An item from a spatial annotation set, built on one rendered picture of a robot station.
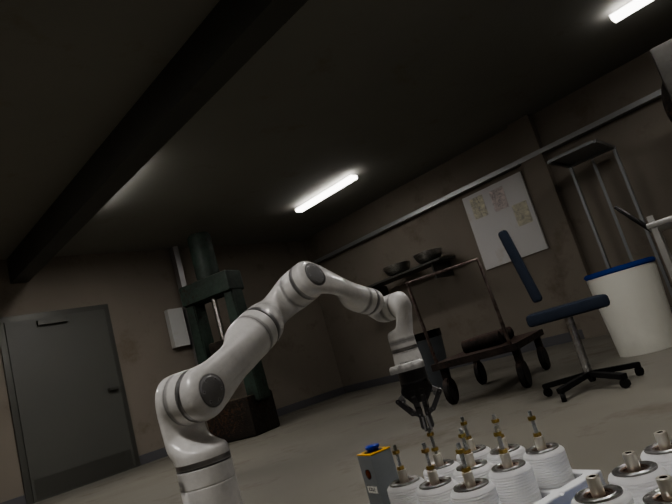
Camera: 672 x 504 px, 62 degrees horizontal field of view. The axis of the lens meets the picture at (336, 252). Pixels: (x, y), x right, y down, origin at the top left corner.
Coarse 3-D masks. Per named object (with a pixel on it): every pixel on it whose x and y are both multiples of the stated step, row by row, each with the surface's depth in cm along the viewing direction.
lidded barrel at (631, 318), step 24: (624, 264) 419; (648, 264) 420; (600, 288) 432; (624, 288) 419; (648, 288) 416; (600, 312) 444; (624, 312) 420; (648, 312) 413; (624, 336) 423; (648, 336) 413
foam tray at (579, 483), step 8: (576, 472) 129; (584, 472) 127; (592, 472) 126; (600, 472) 126; (576, 480) 124; (584, 480) 123; (560, 488) 121; (568, 488) 120; (576, 488) 121; (584, 488) 122; (544, 496) 122; (552, 496) 118; (560, 496) 118; (568, 496) 119
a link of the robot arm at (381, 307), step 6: (378, 294) 143; (378, 300) 142; (384, 300) 148; (378, 306) 142; (384, 306) 148; (372, 312) 142; (378, 312) 144; (384, 312) 148; (378, 318) 149; (384, 318) 149; (390, 318) 148
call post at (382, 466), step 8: (360, 456) 153; (368, 456) 150; (376, 456) 150; (384, 456) 151; (392, 456) 152; (360, 464) 154; (368, 464) 150; (376, 464) 149; (384, 464) 150; (392, 464) 151; (376, 472) 148; (384, 472) 150; (392, 472) 151; (368, 480) 151; (376, 480) 148; (384, 480) 149; (392, 480) 150; (368, 488) 152; (376, 488) 148; (384, 488) 148; (368, 496) 152; (376, 496) 149; (384, 496) 147
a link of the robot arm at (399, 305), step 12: (396, 300) 146; (408, 300) 148; (396, 312) 145; (408, 312) 147; (396, 324) 146; (408, 324) 147; (396, 336) 146; (408, 336) 146; (396, 348) 146; (408, 348) 145
